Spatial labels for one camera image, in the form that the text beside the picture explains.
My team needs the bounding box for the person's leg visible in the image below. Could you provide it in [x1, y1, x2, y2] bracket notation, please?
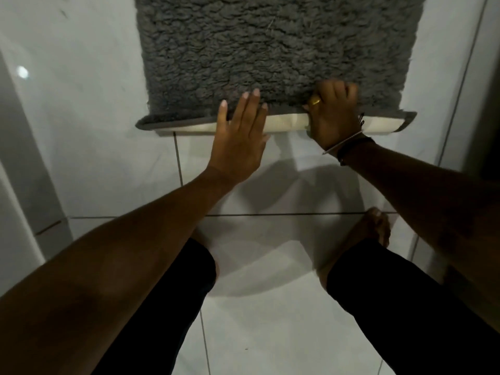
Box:
[92, 237, 217, 375]
[326, 238, 500, 375]

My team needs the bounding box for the person's right hand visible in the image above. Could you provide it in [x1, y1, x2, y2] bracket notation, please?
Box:
[303, 80, 366, 153]

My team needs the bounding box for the black thread bracelet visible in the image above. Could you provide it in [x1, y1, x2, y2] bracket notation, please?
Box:
[337, 113, 376, 167]

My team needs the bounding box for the person's left forearm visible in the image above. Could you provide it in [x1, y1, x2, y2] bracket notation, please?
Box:
[0, 168, 232, 375]

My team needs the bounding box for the person's left leg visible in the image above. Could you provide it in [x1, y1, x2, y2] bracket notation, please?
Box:
[92, 237, 217, 375]

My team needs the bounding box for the grey shaggy bath mat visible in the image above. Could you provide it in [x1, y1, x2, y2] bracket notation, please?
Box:
[134, 0, 426, 134]

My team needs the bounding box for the person's right foot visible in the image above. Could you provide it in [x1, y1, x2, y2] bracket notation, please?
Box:
[317, 207, 391, 290]

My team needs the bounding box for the person's right leg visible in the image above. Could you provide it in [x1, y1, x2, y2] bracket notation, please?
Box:
[326, 238, 500, 375]

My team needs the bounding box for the person's right forearm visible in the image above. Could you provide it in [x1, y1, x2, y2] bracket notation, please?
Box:
[343, 138, 500, 333]

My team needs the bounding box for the silver bracelet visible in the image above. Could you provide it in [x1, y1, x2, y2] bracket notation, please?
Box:
[322, 130, 365, 155]

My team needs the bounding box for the person's left hand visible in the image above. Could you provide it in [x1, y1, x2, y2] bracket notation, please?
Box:
[206, 89, 271, 186]

